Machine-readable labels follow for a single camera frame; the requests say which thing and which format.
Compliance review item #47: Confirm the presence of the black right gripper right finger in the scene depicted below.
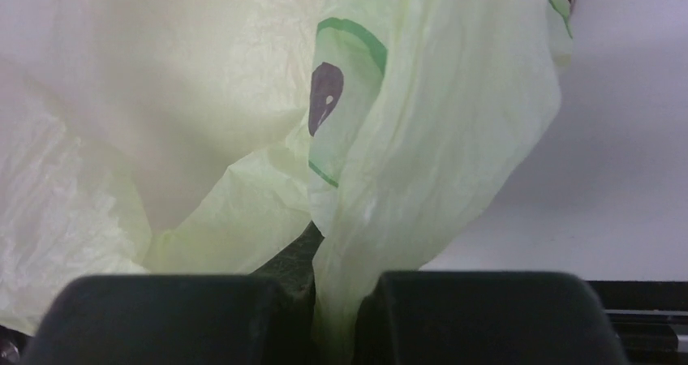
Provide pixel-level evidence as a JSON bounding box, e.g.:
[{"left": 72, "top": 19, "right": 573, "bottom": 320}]
[{"left": 353, "top": 272, "right": 627, "bottom": 364}]

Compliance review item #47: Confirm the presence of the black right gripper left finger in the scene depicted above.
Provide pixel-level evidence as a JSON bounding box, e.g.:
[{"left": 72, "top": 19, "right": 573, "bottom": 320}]
[{"left": 21, "top": 225, "right": 322, "bottom": 364}]

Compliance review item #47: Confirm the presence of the pale green plastic bag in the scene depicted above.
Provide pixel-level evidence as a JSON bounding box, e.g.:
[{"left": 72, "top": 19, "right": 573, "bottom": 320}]
[{"left": 1, "top": 0, "right": 574, "bottom": 364}]

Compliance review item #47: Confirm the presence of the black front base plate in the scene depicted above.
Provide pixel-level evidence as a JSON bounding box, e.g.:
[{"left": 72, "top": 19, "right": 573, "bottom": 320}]
[{"left": 588, "top": 281, "right": 687, "bottom": 365}]

